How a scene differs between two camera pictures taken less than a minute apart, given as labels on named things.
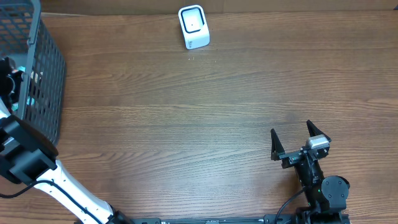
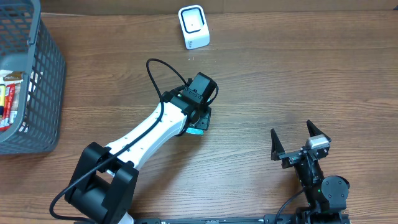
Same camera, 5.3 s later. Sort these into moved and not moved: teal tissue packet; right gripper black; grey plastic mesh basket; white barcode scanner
Moved: teal tissue packet
Not moved: right gripper black; white barcode scanner; grey plastic mesh basket
